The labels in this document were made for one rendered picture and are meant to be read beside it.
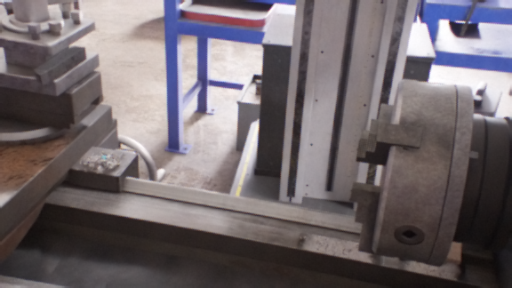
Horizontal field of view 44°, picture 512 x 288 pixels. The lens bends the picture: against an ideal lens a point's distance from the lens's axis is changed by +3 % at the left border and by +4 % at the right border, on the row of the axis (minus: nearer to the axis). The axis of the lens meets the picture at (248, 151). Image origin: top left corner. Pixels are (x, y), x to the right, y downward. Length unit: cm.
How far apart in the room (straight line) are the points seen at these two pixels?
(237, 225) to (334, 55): 91
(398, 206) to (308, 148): 132
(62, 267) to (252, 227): 38
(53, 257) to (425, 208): 78
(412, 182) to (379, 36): 119
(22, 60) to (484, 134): 84
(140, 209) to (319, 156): 101
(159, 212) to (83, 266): 19
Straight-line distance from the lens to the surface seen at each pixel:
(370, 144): 82
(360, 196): 90
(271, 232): 116
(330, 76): 198
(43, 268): 130
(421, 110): 81
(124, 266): 127
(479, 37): 289
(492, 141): 85
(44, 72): 118
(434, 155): 79
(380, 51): 191
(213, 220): 119
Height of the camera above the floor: 154
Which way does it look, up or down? 30 degrees down
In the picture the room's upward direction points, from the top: 3 degrees clockwise
